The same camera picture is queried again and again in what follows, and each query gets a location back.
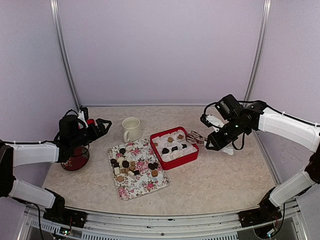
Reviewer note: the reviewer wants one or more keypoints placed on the left aluminium frame post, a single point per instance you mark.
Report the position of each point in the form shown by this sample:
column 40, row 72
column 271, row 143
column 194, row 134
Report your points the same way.
column 54, row 6

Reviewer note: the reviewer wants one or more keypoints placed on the dark heart chocolate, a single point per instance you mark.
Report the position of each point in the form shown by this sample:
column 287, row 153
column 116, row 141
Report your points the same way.
column 175, row 148

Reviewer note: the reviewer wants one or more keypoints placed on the red floral vase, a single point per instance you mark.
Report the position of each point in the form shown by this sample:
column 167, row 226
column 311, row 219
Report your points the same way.
column 78, row 160

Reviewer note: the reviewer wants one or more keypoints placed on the floral rectangular tray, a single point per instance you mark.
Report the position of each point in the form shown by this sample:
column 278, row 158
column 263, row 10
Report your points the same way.
column 133, row 175

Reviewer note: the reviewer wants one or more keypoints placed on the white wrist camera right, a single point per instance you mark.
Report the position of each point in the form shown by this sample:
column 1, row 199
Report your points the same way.
column 211, row 121

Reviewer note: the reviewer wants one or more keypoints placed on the white ribbed ceramic mug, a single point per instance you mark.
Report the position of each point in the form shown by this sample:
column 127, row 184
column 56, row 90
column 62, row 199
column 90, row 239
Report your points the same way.
column 132, row 129

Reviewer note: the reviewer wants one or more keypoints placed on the right aluminium frame post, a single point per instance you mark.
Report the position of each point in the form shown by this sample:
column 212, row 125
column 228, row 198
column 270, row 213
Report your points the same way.
column 267, row 4

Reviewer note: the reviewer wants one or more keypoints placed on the white rectangular chocolate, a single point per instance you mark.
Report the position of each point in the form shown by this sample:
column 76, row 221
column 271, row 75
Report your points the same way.
column 176, row 155

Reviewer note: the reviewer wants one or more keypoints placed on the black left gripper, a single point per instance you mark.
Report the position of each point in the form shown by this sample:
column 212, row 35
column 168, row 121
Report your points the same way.
column 99, row 132

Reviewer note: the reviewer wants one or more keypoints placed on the aluminium front rail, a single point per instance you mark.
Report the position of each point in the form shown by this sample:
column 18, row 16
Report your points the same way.
column 111, row 226

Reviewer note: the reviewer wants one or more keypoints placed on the metal tongs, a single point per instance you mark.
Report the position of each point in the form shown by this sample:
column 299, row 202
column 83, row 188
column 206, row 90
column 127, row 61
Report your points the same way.
column 194, row 137

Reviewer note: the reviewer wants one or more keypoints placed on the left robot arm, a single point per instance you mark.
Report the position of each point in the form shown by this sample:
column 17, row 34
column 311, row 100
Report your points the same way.
column 13, row 155

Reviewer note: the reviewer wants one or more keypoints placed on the dark round fluted chocolate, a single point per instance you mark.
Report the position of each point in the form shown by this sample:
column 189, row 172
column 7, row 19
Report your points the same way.
column 122, row 150

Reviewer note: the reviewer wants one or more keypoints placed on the white round chocolate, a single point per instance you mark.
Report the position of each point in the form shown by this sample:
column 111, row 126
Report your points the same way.
column 129, row 148

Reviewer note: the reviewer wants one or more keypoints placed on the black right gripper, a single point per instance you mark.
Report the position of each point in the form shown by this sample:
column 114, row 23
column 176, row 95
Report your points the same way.
column 218, row 143

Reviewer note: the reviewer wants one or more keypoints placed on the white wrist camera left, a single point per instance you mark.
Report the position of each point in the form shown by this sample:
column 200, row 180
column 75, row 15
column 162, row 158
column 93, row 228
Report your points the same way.
column 83, row 115

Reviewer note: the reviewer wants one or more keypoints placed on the aluminium frame post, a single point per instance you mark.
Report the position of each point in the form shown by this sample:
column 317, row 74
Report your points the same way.
column 54, row 6
column 267, row 4

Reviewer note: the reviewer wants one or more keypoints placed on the red box with paper cups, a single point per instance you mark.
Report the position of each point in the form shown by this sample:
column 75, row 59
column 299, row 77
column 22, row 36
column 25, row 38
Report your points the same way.
column 188, row 154

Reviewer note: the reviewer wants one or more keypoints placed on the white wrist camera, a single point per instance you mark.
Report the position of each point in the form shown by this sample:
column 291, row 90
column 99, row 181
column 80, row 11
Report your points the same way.
column 211, row 121
column 83, row 115

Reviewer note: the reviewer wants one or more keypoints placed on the caramel ridged oval chocolate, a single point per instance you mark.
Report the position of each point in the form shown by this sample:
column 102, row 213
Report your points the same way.
column 154, row 173

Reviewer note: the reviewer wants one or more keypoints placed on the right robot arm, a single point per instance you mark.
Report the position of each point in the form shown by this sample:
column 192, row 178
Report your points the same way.
column 294, row 129

